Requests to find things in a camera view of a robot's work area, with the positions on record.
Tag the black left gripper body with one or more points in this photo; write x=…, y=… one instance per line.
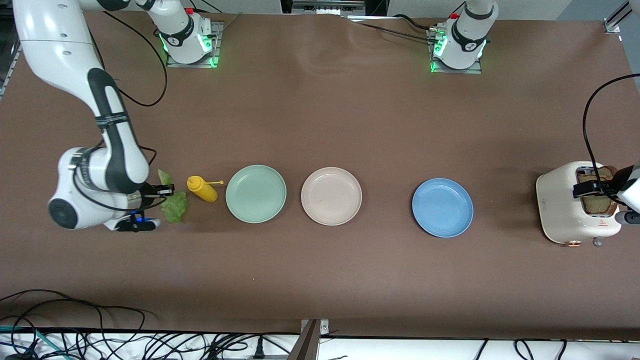
x=621, y=179

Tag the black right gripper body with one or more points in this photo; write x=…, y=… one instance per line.
x=148, y=191

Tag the brown bread slice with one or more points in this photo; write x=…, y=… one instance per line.
x=597, y=205
x=610, y=169

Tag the green lettuce leaf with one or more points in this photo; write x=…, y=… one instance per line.
x=176, y=210

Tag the yellow mustard squeeze bottle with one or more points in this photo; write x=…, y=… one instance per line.
x=205, y=192

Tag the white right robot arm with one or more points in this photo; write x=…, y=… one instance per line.
x=60, y=50

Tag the mint green plate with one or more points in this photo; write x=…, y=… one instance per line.
x=256, y=195

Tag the blue plate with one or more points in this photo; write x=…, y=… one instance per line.
x=442, y=207

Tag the beige plate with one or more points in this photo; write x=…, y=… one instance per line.
x=331, y=197

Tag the cream white toaster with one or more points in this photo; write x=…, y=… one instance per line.
x=557, y=205

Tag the brown table cover sheet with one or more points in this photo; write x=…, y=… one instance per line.
x=320, y=125

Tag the black power plug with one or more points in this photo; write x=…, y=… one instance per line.
x=258, y=350

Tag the grey power strip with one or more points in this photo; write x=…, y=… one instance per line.
x=275, y=357

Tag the black grey equipment box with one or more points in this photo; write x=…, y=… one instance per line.
x=325, y=6

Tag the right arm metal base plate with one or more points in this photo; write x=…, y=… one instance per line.
x=218, y=50

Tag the aluminium frame rail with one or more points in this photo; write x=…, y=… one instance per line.
x=614, y=21
x=15, y=52

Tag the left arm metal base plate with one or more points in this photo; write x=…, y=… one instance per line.
x=465, y=71

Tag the grey metal bracket post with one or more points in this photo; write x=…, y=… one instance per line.
x=307, y=345

